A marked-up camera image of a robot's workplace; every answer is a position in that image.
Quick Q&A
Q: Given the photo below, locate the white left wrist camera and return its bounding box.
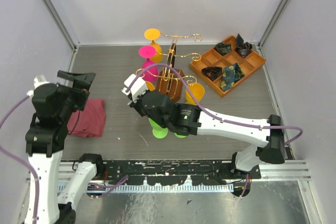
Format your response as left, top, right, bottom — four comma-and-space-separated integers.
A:
34, 75, 49, 89

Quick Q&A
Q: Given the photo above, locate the orange wooden divided tray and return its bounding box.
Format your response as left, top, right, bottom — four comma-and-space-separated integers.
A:
190, 36, 266, 98

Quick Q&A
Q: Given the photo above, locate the dark blue folded cloth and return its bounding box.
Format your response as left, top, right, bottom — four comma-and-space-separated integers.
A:
235, 34, 252, 58

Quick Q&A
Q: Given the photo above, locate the black rolled belt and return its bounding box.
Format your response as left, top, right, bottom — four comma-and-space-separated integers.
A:
202, 67, 223, 81

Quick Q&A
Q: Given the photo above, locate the grey slotted cable duct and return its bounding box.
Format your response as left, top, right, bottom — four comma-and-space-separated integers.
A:
56, 182, 235, 194

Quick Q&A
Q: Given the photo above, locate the orange wine glass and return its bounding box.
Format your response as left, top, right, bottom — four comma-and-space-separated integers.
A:
145, 81, 155, 91
185, 83, 205, 105
144, 28, 163, 63

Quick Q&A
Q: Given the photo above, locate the dark green patterned cloth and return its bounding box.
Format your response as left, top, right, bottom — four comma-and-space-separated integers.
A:
214, 42, 232, 56

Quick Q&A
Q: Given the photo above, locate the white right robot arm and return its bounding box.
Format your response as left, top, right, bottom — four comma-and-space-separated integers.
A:
126, 90, 285, 173

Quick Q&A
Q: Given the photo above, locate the black mounting rail base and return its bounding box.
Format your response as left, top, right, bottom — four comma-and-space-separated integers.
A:
93, 159, 246, 186

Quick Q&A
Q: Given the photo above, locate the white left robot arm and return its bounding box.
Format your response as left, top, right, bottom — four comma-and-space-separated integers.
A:
25, 71, 105, 223

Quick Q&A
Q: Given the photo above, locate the green wine glass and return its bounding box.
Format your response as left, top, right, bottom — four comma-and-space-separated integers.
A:
174, 133, 187, 138
149, 118, 168, 139

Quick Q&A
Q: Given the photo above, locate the blue yellow patterned cloth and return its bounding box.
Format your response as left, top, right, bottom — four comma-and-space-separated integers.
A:
220, 63, 245, 91

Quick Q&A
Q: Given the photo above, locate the pink plastic wine glass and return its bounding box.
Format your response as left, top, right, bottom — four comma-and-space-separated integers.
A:
139, 46, 158, 82

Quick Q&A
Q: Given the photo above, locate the red folded cloth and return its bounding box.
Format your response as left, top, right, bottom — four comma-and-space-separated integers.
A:
67, 99, 106, 137

